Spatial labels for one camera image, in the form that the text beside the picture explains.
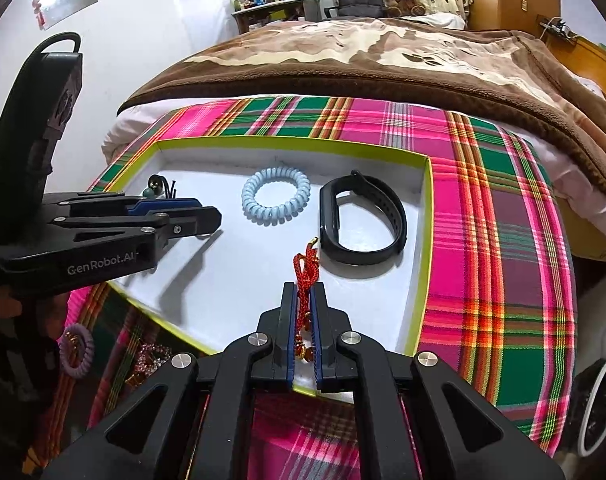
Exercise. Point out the yellow cardboard box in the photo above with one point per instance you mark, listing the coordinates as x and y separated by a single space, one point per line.
233 270

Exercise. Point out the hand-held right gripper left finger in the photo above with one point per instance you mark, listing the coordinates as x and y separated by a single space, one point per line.
290 340

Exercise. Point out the wooden headboard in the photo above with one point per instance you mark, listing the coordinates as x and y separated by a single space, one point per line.
598 60

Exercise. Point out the pink plaid blanket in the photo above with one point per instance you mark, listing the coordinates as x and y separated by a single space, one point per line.
483 260

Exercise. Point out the person's left hand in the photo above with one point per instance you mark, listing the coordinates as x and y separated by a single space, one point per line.
30 312

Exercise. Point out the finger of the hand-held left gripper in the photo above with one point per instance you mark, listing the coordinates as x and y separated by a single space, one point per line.
168 205
198 220

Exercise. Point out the wooden desk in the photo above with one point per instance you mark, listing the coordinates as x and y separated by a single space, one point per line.
268 12

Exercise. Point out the black bin white rim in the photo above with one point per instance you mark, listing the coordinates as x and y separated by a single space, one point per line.
595 410

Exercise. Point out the black smart band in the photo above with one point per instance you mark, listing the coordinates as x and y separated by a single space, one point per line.
355 255

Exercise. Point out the brown fleece blanket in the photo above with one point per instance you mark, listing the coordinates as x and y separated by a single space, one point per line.
383 60

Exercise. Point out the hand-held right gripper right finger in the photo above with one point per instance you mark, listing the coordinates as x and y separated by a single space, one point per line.
318 340

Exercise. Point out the power strip with plugs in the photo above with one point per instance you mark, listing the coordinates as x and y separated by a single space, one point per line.
558 27

